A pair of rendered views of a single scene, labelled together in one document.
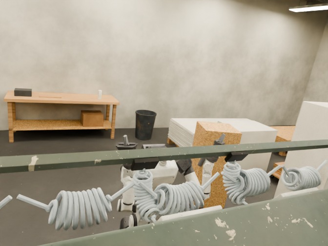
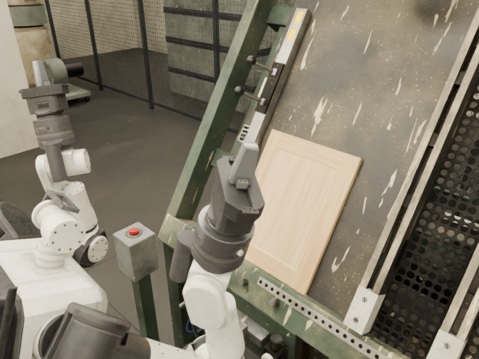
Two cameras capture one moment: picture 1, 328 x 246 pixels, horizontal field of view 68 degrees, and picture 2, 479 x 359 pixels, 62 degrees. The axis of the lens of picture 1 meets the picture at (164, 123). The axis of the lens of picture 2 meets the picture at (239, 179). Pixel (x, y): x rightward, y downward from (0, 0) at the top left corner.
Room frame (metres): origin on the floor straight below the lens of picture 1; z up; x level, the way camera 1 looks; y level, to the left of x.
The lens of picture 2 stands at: (1.51, 0.66, 1.85)
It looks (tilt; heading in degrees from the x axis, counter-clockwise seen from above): 29 degrees down; 251
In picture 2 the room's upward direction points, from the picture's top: straight up
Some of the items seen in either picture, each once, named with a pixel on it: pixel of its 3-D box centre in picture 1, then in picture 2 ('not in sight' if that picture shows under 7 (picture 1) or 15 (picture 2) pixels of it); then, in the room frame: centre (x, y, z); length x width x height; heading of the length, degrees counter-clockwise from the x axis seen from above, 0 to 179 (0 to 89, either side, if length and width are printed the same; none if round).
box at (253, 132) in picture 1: (242, 147); not in sight; (4.69, -1.66, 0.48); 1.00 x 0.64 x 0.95; 118
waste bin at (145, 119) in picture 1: (144, 125); not in sight; (5.72, 0.47, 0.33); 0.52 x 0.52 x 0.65
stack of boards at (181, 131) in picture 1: (221, 136); not in sight; (5.72, -1.46, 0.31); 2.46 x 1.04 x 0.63; 118
